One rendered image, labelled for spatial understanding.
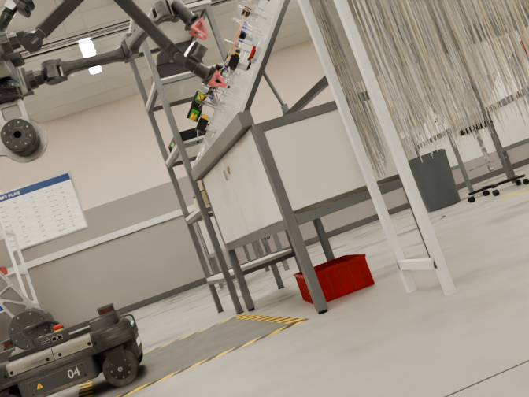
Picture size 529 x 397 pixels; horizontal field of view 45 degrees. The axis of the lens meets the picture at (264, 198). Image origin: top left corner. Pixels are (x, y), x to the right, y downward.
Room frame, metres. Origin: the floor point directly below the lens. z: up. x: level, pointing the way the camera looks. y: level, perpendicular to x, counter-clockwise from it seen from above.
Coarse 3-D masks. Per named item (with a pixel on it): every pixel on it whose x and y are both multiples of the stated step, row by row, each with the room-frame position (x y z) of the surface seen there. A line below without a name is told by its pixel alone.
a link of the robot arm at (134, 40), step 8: (152, 8) 2.73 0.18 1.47; (160, 8) 2.70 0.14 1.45; (152, 16) 2.75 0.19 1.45; (160, 16) 2.70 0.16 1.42; (136, 32) 2.88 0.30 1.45; (144, 32) 2.85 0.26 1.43; (128, 40) 2.96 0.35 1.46; (136, 40) 2.91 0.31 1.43; (144, 40) 2.94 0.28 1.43; (128, 48) 2.98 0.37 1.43; (136, 48) 2.99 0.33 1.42; (128, 56) 3.02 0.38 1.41; (136, 56) 3.02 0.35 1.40
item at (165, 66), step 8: (184, 48) 3.83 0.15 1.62; (160, 56) 3.78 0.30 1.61; (192, 56) 3.84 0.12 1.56; (160, 64) 3.77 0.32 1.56; (168, 64) 3.79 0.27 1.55; (176, 64) 3.80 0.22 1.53; (160, 72) 3.77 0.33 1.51; (168, 72) 3.78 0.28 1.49; (176, 72) 3.80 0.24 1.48; (152, 80) 3.93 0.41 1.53
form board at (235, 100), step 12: (264, 0) 3.31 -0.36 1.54; (276, 0) 2.75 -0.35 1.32; (264, 12) 3.06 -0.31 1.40; (276, 12) 2.61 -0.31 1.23; (252, 24) 3.48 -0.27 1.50; (264, 24) 2.83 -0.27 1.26; (252, 36) 3.20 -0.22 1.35; (264, 36) 2.64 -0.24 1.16; (264, 48) 2.57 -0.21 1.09; (240, 60) 3.33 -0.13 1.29; (240, 72) 3.06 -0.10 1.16; (252, 72) 2.58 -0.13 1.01; (240, 84) 2.85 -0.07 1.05; (252, 84) 2.54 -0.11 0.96; (228, 96) 3.18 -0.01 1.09; (240, 96) 2.66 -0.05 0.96; (228, 108) 2.95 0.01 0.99; (240, 108) 2.52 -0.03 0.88; (216, 120) 3.31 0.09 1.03; (228, 120) 2.75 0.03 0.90; (216, 132) 3.05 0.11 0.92; (192, 168) 3.63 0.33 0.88
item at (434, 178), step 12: (444, 156) 7.04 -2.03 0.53; (420, 168) 7.02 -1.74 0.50; (432, 168) 6.98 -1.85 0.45; (444, 168) 7.01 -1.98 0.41; (420, 180) 7.08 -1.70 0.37; (432, 180) 7.00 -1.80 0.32; (444, 180) 6.99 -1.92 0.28; (420, 192) 7.16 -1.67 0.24; (432, 192) 7.03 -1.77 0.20; (444, 192) 7.00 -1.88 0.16; (456, 192) 7.06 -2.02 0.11; (432, 204) 7.07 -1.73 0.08; (444, 204) 7.01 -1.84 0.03
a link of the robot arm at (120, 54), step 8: (120, 48) 3.06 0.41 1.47; (96, 56) 3.02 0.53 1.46; (104, 56) 3.03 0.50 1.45; (112, 56) 3.04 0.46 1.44; (120, 56) 3.05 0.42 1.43; (48, 64) 2.94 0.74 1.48; (56, 64) 2.96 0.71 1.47; (64, 64) 2.97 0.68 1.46; (72, 64) 2.98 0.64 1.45; (80, 64) 3.00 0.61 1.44; (88, 64) 3.01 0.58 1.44; (96, 64) 3.03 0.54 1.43; (104, 64) 3.06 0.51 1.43; (64, 72) 2.97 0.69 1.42; (72, 72) 3.02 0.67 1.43; (48, 80) 2.95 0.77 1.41; (56, 80) 2.97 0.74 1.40; (64, 80) 3.01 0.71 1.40
